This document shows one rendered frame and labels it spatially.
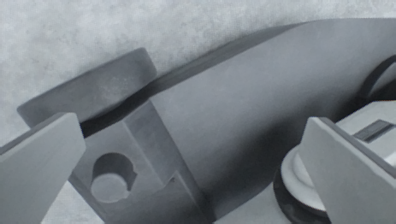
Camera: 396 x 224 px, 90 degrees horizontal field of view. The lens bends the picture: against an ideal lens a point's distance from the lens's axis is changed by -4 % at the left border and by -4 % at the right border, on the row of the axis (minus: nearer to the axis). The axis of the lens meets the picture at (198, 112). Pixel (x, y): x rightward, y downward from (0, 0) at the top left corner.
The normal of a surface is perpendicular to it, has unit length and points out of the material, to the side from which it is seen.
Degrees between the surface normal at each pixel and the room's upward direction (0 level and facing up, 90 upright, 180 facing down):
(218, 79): 0
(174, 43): 0
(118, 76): 37
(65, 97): 2
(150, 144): 45
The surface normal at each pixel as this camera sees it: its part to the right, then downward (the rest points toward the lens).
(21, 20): 0.23, 0.29
